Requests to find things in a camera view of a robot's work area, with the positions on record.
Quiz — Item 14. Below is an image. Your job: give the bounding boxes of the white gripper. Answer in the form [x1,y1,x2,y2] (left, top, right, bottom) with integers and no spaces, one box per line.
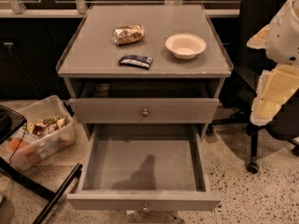
[249,63,299,126]

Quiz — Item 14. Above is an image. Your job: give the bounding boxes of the blue rxbar blueberry wrapper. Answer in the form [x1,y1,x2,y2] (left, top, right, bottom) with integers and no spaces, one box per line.
[118,54,153,69]

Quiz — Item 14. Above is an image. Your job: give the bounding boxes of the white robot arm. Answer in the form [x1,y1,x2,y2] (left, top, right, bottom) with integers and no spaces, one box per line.
[247,0,299,126]

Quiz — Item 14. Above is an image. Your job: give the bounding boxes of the grey drawer cabinet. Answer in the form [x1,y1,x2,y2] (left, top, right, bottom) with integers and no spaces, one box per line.
[58,5,232,135]

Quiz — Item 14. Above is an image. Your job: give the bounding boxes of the round metal top drawer knob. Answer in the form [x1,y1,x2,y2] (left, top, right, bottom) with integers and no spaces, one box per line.
[142,109,150,117]

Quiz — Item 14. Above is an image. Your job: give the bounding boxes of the round metal drawer knob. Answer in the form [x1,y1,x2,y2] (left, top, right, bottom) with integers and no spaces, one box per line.
[142,109,150,117]
[140,203,150,216]

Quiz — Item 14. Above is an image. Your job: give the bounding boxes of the open grey middle drawer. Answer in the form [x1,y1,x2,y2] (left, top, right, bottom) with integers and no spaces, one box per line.
[67,124,221,211]

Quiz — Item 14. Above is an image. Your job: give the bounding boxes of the closed grey top drawer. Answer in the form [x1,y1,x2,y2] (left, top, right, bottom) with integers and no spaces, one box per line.
[69,98,219,124]

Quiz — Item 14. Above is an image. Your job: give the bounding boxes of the round metal middle drawer knob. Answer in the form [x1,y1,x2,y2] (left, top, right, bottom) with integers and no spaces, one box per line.
[140,203,150,216]

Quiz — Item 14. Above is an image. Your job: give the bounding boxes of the white paper bowl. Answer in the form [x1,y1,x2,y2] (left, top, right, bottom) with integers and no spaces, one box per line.
[165,34,206,60]

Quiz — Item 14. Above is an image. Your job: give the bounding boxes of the black office chair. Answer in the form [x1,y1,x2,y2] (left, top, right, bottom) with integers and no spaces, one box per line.
[213,0,299,174]

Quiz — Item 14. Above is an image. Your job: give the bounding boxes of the crushed gold snack can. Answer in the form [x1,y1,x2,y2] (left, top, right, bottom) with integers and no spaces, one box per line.
[113,24,145,46]

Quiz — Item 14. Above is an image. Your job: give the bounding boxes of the dark object inside top shelf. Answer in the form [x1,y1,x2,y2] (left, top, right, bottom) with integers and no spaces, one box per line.
[94,84,109,98]

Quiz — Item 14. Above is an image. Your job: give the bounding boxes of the clear plastic storage bin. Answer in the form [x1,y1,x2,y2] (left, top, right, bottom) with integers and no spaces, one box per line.
[0,95,76,171]

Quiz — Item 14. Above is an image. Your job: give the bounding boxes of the snack packages in bin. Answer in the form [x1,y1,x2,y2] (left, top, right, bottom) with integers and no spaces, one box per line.
[7,116,67,151]

